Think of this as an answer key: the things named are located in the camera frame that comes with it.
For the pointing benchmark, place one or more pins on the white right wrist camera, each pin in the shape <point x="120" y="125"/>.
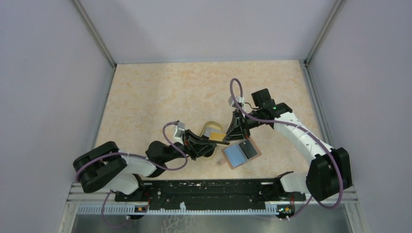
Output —
<point x="233" y="102"/>

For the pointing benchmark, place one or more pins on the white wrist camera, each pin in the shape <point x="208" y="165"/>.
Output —
<point x="179" y="131"/>
<point x="233" y="102"/>

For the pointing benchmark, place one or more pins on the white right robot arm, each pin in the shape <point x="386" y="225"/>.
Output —
<point x="329" y="168"/>

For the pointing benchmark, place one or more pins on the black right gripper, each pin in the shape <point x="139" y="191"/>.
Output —
<point x="234" y="131"/>

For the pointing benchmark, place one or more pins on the beige oval tray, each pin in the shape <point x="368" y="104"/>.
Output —
<point x="208" y="128"/>

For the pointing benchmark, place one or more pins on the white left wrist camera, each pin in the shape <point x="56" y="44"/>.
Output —
<point x="179" y="131"/>

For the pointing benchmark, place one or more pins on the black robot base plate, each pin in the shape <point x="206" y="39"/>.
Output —
<point x="202" y="195"/>

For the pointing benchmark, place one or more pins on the white slotted cable duct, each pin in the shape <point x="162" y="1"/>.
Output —
<point x="131" y="209"/>

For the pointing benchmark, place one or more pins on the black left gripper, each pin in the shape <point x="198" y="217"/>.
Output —
<point x="198" y="149"/>

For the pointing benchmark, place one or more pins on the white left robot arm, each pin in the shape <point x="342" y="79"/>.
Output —
<point x="108" y="167"/>

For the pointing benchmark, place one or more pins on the gold VIP credit card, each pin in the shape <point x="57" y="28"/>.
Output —
<point x="217" y="137"/>

